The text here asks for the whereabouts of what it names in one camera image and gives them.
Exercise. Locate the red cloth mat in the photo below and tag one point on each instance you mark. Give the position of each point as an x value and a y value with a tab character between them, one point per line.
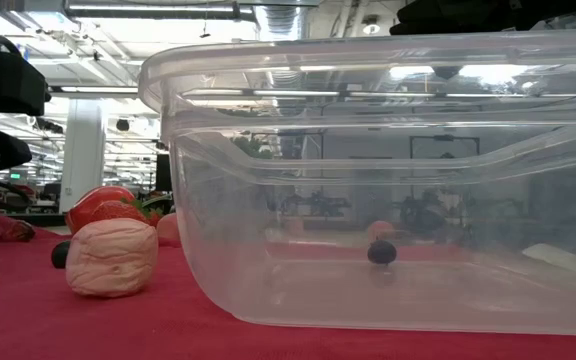
68	325

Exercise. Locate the black ceiling dome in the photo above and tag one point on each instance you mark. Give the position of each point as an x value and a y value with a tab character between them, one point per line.
122	125

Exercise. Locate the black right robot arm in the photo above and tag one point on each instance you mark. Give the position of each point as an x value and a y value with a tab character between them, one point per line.
493	15

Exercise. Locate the dark blueberry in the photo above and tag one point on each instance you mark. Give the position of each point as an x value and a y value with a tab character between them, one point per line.
59	255
381	252

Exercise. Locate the green succulent plant in pot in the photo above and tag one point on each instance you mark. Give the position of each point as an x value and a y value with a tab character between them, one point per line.
253	147

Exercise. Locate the black aluminium table frame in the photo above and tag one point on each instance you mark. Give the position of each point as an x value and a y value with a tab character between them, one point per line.
43	220

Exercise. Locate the silver ceiling duct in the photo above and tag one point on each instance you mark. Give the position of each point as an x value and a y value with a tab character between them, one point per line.
280	22

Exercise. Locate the white pillar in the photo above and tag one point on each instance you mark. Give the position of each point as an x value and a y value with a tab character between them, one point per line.
83	155

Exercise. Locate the shiny red pepper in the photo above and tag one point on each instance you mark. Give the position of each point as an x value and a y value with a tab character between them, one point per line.
93	200

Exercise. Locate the clear plastic tupperware container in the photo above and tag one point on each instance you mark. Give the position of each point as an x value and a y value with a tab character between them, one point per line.
368	175

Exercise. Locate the dark red raspberry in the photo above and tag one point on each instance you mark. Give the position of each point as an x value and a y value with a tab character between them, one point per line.
17	231

